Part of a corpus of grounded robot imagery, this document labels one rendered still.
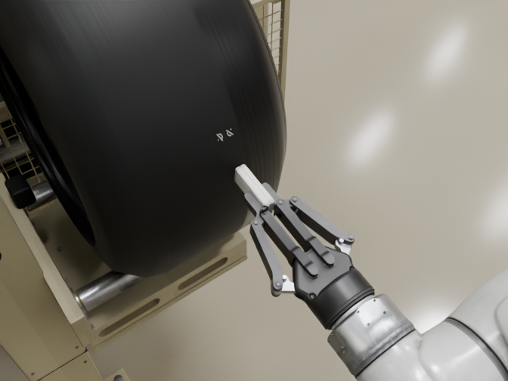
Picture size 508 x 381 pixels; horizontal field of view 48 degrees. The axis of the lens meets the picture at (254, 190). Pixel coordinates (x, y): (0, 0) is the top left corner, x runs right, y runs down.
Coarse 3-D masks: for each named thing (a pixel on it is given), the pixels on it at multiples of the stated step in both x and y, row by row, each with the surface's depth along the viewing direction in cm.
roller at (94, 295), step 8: (112, 272) 105; (96, 280) 104; (104, 280) 104; (112, 280) 104; (120, 280) 104; (128, 280) 105; (136, 280) 106; (80, 288) 104; (88, 288) 103; (96, 288) 103; (104, 288) 103; (112, 288) 104; (120, 288) 105; (128, 288) 106; (80, 296) 102; (88, 296) 102; (96, 296) 103; (104, 296) 103; (112, 296) 105; (88, 304) 102; (96, 304) 103
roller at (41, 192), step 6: (36, 186) 118; (42, 186) 118; (48, 186) 118; (36, 192) 117; (42, 192) 118; (48, 192) 118; (36, 198) 117; (42, 198) 118; (48, 198) 118; (54, 198) 120; (36, 204) 118; (42, 204) 119; (30, 210) 118
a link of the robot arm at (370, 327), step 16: (368, 304) 64; (384, 304) 64; (336, 320) 65; (352, 320) 63; (368, 320) 63; (384, 320) 63; (400, 320) 63; (336, 336) 64; (352, 336) 63; (368, 336) 62; (384, 336) 62; (400, 336) 62; (336, 352) 66; (352, 352) 63; (368, 352) 62; (352, 368) 63
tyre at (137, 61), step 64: (0, 0) 68; (64, 0) 65; (128, 0) 68; (192, 0) 70; (0, 64) 102; (64, 64) 65; (128, 64) 67; (192, 64) 70; (256, 64) 75; (64, 128) 68; (128, 128) 67; (192, 128) 71; (256, 128) 77; (64, 192) 109; (128, 192) 71; (192, 192) 75; (128, 256) 81; (192, 256) 90
